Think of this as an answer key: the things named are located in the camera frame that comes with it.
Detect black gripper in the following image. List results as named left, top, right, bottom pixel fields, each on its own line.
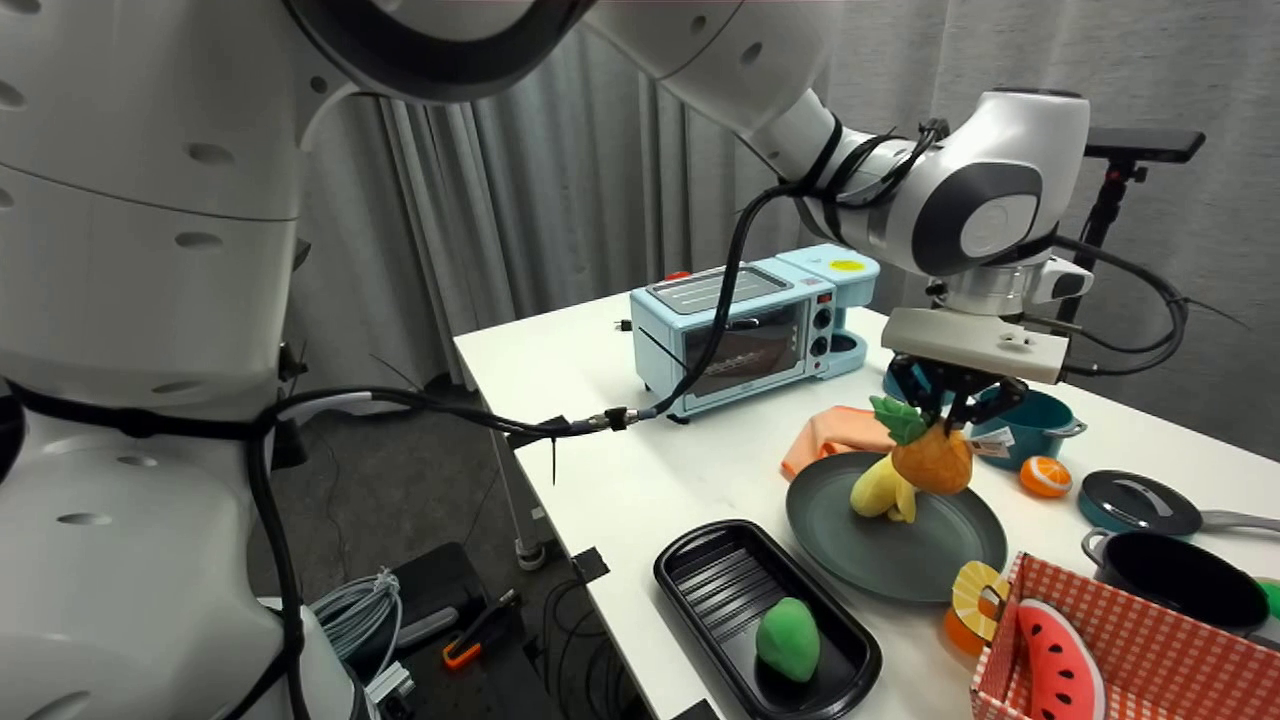
left=883, top=351, right=1034, bottom=439

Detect stuffed pineapple toy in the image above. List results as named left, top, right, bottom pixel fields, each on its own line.
left=867, top=391, right=980, bottom=500

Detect green stuffed fruit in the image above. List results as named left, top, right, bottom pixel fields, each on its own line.
left=752, top=594, right=824, bottom=688

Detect dark grey round plate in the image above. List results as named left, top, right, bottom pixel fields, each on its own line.
left=784, top=448, right=1013, bottom=614

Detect orange yellow stuffed slice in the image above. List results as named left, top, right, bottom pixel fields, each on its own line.
left=942, top=557, right=1018, bottom=661

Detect stuffed watermelon slice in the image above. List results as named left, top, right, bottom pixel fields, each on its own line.
left=1007, top=595, right=1110, bottom=720

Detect black ribbed tray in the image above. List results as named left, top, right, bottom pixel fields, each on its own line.
left=647, top=515, right=883, bottom=720

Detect teal toy pot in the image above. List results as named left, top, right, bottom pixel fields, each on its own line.
left=968, top=383, right=1089, bottom=472

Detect small orange toy fruit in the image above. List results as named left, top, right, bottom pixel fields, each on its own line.
left=1018, top=451, right=1079, bottom=506

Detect pink toy food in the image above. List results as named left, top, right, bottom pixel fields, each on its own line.
left=777, top=406, right=900, bottom=483

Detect black pan with lid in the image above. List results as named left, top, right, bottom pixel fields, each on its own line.
left=1076, top=465, right=1280, bottom=542

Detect light blue toaster oven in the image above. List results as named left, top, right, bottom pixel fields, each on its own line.
left=627, top=240, right=883, bottom=427

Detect black tripod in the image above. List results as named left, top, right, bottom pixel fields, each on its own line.
left=1063, top=155, right=1152, bottom=291

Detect black toy pot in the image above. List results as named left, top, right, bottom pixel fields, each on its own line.
left=1079, top=530, right=1271, bottom=637

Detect grey curtain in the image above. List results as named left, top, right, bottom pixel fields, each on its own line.
left=284, top=0, right=1280, bottom=465

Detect black camera bar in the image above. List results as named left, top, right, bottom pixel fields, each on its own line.
left=1084, top=124, right=1208, bottom=169

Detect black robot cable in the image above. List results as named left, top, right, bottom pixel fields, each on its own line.
left=0, top=118, right=1193, bottom=720

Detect orange handled pliers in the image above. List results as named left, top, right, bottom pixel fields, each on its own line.
left=435, top=583, right=527, bottom=671

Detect white cable bundle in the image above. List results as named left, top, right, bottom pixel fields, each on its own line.
left=307, top=569, right=412, bottom=713

